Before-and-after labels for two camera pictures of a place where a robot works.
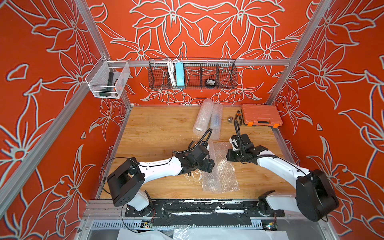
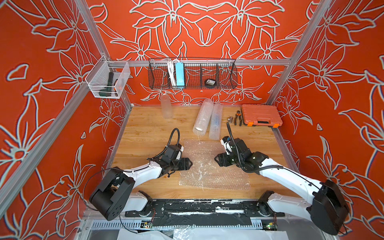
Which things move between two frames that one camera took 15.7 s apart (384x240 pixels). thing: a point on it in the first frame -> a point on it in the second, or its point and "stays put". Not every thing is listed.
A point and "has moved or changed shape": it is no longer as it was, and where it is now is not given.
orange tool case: x=261 y=115 stays put
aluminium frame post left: x=104 y=51 stays put
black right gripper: x=229 y=157 -> x=223 y=155
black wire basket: x=223 y=71 stays put
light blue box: x=179 y=74 stays put
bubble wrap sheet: x=222 y=178 has moved or changed shape
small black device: x=209 y=82 stays put
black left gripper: x=206 y=166 -> x=185 y=164
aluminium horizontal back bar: x=122 y=63 stays put
